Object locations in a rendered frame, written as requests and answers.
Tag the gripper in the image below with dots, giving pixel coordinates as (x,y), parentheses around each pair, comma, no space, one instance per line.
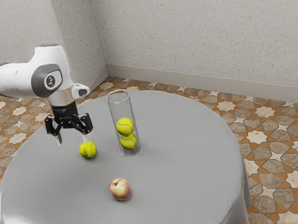
(65,115)

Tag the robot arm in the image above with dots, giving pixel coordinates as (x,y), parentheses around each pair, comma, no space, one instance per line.
(17,78)

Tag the yellow tennis ball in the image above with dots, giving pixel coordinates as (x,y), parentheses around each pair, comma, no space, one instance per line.
(125,126)
(128,141)
(87,150)

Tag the clear plastic tube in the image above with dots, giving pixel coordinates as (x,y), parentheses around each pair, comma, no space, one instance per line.
(123,123)

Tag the red apple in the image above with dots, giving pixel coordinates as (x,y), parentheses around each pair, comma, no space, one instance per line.
(119,189)

